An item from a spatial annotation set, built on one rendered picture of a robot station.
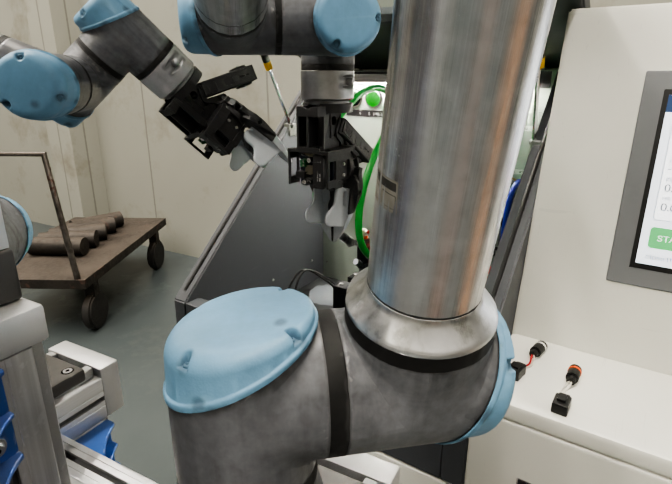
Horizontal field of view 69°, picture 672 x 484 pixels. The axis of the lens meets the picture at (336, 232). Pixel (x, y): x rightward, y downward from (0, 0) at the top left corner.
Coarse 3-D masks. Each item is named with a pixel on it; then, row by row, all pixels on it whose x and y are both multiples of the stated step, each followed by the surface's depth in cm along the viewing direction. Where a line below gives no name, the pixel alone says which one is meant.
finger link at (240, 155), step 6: (240, 144) 86; (246, 144) 86; (234, 150) 85; (240, 150) 86; (246, 150) 87; (252, 150) 87; (234, 156) 86; (240, 156) 87; (246, 156) 88; (252, 156) 88; (234, 162) 86; (240, 162) 87; (246, 162) 88; (234, 168) 86
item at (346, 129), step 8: (344, 120) 71; (344, 128) 71; (352, 128) 73; (344, 136) 72; (352, 136) 74; (360, 136) 76; (352, 144) 74; (360, 144) 76; (368, 144) 78; (360, 152) 77; (368, 152) 79; (360, 160) 79; (368, 160) 79
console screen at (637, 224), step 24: (648, 72) 80; (648, 96) 80; (648, 120) 80; (648, 144) 80; (648, 168) 80; (624, 192) 82; (648, 192) 80; (624, 216) 82; (648, 216) 80; (624, 240) 82; (648, 240) 80; (624, 264) 82; (648, 264) 80; (648, 288) 81
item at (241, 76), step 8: (232, 72) 79; (240, 72) 80; (248, 72) 81; (208, 80) 76; (216, 80) 77; (224, 80) 78; (232, 80) 79; (240, 80) 80; (248, 80) 81; (200, 88) 76; (208, 88) 76; (216, 88) 77; (224, 88) 78; (232, 88) 81; (208, 96) 76
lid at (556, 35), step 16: (384, 0) 105; (560, 0) 88; (576, 0) 87; (384, 16) 110; (560, 16) 92; (384, 32) 114; (560, 32) 96; (368, 48) 123; (384, 48) 121; (560, 48) 101; (368, 64) 131; (384, 64) 129
